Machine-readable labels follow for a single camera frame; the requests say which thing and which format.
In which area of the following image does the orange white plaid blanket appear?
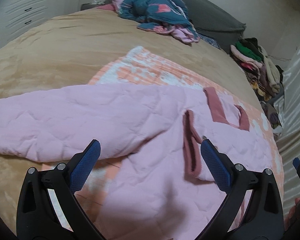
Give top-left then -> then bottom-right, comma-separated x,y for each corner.
41,45 -> 285,240

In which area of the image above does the blue pink floral quilt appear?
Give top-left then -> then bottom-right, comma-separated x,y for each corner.
112,0 -> 200,44

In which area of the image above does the dark grey headboard cushion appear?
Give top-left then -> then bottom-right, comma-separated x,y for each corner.
104,0 -> 246,53

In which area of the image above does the right hand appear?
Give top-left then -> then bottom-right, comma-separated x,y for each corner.
285,197 -> 300,231

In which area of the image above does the pile of assorted clothes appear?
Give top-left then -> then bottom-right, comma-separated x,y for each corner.
230,37 -> 284,137

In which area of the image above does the tan bed cover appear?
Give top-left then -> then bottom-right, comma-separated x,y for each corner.
0,6 -> 265,235

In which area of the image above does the white satin curtain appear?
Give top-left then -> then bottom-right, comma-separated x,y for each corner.
275,47 -> 300,216

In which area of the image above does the pink quilted jacket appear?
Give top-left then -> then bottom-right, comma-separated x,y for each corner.
0,83 -> 274,239

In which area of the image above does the white wardrobe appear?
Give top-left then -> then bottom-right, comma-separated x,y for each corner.
0,0 -> 79,48

